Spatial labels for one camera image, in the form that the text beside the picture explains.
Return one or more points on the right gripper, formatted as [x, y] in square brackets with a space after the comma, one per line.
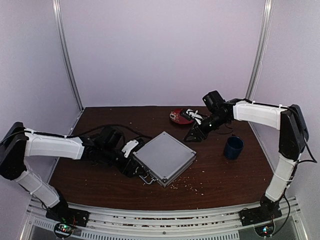
[194, 130]

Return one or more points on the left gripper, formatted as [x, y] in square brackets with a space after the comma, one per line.
[129, 172]

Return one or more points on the aluminium poker case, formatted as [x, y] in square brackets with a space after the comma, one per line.
[163, 159]

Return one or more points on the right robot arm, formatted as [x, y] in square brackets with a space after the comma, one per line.
[290, 137]

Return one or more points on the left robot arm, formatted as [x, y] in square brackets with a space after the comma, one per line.
[109, 147]

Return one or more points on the red decorated plate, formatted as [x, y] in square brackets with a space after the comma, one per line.
[176, 117]

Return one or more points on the dark blue mug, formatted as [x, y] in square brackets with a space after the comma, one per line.
[233, 147]

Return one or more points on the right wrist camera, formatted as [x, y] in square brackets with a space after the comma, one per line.
[192, 115]

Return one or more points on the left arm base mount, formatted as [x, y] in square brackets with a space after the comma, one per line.
[68, 224]

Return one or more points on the right aluminium frame post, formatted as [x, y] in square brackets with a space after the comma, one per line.
[261, 47]

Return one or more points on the aluminium frame post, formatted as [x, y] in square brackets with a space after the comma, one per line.
[261, 47]
[65, 53]

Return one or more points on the front aluminium rail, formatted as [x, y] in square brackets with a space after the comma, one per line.
[222, 223]

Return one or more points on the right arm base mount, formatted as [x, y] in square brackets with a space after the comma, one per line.
[261, 217]

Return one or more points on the left aluminium frame post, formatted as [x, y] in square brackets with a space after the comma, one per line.
[65, 53]

